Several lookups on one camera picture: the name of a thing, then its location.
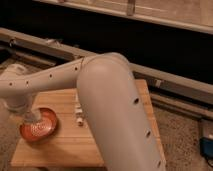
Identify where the white tube bottle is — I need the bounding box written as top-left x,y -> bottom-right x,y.
74,96 -> 85,127

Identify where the wooden table board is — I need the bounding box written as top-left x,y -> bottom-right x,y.
10,78 -> 168,168

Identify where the blue device on floor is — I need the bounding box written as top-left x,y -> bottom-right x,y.
199,137 -> 213,162

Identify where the orange ceramic bowl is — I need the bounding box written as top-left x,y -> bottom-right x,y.
19,107 -> 58,142

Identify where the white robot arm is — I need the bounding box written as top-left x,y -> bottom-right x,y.
0,53 -> 166,171

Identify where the wooden ledge beam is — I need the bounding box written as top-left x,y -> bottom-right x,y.
35,0 -> 213,35

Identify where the long metal rail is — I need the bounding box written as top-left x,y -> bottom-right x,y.
0,28 -> 213,118

